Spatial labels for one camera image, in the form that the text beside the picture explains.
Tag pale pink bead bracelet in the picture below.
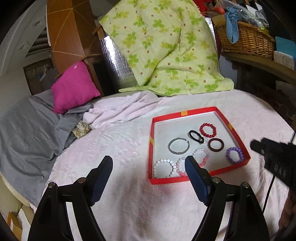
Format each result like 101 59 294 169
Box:
176 157 188 177

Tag person's right hand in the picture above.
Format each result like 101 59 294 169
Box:
278 189 295 230

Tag blue cloth in basket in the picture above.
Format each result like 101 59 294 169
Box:
224 7 242 44

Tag brown wooden headboard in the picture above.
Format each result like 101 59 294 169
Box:
47 0 104 96

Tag silver metal bangle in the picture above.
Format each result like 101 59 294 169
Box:
168 137 190 155

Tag pink fleece blanket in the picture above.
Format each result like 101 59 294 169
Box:
49 90 293 240

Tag black cable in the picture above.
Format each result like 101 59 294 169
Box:
262 129 296 214

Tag white patterned box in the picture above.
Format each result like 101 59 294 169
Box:
273 51 295 71

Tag grey bed sheet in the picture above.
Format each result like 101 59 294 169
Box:
1 90 91 207

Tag magenta pillow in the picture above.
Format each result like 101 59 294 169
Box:
51 61 100 114

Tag blue fashion box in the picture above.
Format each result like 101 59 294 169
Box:
275 36 296 57

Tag beige patterned cloth piece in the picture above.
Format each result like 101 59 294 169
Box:
72 120 92 138

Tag pink purple bead bracelet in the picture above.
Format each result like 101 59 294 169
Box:
191 148 212 167

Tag wicker basket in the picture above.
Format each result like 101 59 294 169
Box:
215 22 275 60

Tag silver foil insulation sheet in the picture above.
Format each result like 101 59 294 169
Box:
100 36 138 90

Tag dark maroon ring bangle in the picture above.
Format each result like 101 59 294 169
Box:
208 138 224 153

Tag white pearl bead bracelet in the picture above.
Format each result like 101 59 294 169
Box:
152 158 178 179

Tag red bead bracelet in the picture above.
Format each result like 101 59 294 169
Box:
199 122 217 138

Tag wooden shelf table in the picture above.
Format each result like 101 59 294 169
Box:
221 52 295 94

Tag black hair tie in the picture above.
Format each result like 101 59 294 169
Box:
188 129 205 144

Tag red cardboard box tray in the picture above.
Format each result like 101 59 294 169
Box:
148 106 250 185

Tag green clover pattern quilt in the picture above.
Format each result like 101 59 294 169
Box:
100 1 234 96

